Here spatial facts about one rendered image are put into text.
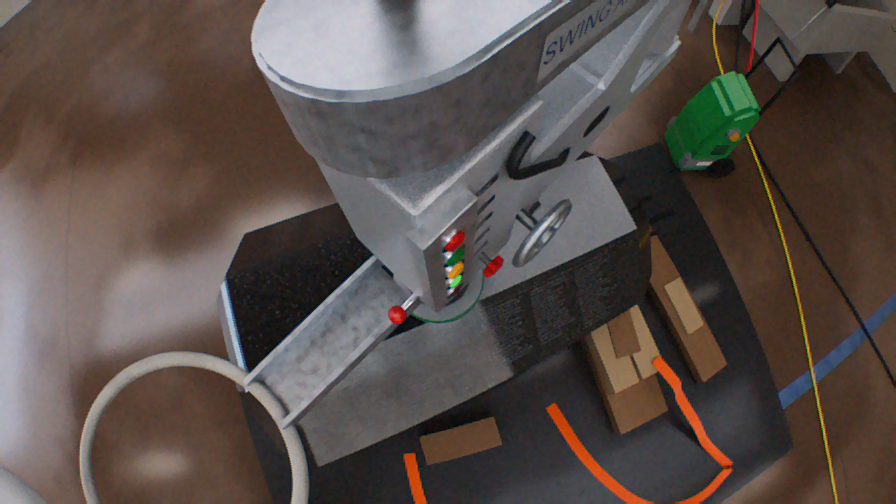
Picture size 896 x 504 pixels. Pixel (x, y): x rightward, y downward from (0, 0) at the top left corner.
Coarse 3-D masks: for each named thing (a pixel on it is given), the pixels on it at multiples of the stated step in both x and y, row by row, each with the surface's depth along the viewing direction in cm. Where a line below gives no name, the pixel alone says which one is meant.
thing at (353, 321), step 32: (352, 288) 87; (384, 288) 89; (320, 320) 85; (352, 320) 86; (384, 320) 86; (288, 352) 83; (320, 352) 84; (352, 352) 84; (288, 384) 82; (320, 384) 78; (288, 416) 76
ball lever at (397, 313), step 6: (414, 294) 77; (408, 300) 76; (414, 300) 77; (396, 306) 76; (402, 306) 76; (408, 306) 76; (390, 312) 75; (396, 312) 75; (402, 312) 75; (390, 318) 75; (396, 318) 75; (402, 318) 75
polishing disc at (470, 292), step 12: (396, 276) 109; (480, 276) 109; (408, 288) 108; (468, 288) 108; (480, 288) 108; (456, 300) 107; (468, 300) 107; (420, 312) 106; (432, 312) 106; (444, 312) 106; (456, 312) 106
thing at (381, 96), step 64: (320, 0) 32; (384, 0) 32; (448, 0) 32; (512, 0) 32; (576, 0) 33; (640, 0) 45; (320, 64) 30; (384, 64) 29; (448, 64) 29; (512, 64) 34; (320, 128) 33; (384, 128) 32; (448, 128) 35
